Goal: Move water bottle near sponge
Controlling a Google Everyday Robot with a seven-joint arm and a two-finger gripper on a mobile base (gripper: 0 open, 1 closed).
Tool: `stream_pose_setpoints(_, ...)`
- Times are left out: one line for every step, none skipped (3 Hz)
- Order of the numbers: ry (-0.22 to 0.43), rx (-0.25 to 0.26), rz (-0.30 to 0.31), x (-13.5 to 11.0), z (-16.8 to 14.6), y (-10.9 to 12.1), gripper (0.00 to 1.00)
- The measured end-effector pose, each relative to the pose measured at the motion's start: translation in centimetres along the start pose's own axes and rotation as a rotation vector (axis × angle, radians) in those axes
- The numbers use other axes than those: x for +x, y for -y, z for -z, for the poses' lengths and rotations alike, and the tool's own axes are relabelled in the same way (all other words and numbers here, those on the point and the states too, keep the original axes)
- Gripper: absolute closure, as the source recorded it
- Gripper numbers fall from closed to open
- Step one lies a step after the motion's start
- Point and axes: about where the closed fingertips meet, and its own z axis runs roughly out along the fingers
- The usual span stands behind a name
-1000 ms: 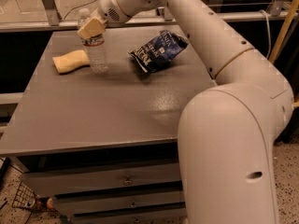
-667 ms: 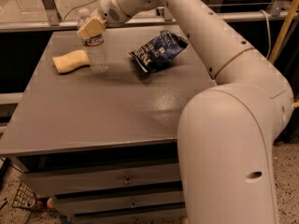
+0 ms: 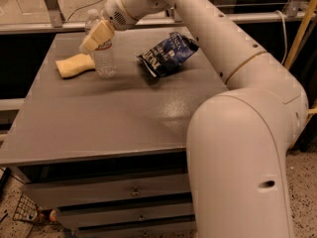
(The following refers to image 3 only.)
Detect top drawer front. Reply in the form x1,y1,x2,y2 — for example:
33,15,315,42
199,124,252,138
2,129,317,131
23,174,190,208

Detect grey drawer cabinet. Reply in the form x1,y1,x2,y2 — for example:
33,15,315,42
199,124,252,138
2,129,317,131
0,28,225,235

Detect yellow sponge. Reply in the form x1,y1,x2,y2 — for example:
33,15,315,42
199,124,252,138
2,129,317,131
55,54,95,78

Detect drawer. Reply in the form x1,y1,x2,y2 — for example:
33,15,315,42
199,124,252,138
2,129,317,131
57,201,193,229
77,219,196,238
23,174,190,208

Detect blue chip bag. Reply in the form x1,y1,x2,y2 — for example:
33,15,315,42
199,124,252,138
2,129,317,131
137,32,199,77

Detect clear plastic water bottle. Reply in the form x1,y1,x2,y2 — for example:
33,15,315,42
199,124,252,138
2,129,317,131
85,9,116,78

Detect yellow metal stand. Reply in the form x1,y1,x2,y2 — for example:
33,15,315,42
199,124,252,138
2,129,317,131
283,0,317,151

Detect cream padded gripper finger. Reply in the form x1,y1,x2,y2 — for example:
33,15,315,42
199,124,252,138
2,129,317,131
79,19,115,54

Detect wire mesh basket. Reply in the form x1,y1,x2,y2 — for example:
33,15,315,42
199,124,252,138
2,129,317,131
13,193,40,222

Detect metal railing frame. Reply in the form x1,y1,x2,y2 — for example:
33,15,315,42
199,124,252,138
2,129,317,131
0,0,317,36

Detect middle drawer front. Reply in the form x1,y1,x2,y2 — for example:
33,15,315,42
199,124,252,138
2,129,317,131
57,201,193,229

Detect bottom drawer front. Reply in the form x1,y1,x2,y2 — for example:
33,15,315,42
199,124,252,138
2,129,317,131
77,219,196,238

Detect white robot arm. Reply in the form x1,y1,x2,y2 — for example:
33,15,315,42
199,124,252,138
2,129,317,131
82,0,308,238

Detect white cable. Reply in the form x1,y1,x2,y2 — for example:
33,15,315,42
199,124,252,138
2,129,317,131
274,10,289,66

